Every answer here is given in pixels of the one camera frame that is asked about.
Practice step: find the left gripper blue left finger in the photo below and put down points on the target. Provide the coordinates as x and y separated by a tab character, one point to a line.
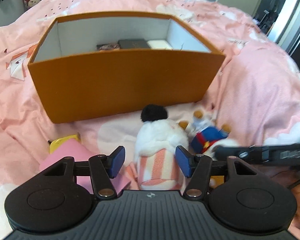
102	165

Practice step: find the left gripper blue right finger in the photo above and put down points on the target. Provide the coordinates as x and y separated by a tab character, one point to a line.
198	165

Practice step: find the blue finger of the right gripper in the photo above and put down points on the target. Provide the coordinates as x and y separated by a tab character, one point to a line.
244	153

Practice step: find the pink pouch bag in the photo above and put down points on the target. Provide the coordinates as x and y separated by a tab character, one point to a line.
73	148

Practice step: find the bear plush blue outfit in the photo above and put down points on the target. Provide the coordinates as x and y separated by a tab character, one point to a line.
204	135

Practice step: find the white dog plush black ears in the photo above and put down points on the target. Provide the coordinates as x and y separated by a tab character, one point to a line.
154	166

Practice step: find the white glasses case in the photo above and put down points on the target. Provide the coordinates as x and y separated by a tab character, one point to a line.
159	44

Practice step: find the dark grey small box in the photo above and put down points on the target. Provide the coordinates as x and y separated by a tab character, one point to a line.
133	44

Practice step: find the pink patterned duvet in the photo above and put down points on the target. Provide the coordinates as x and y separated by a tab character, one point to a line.
257	90

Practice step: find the orange cardboard storage box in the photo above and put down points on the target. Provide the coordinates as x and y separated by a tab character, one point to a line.
76	82

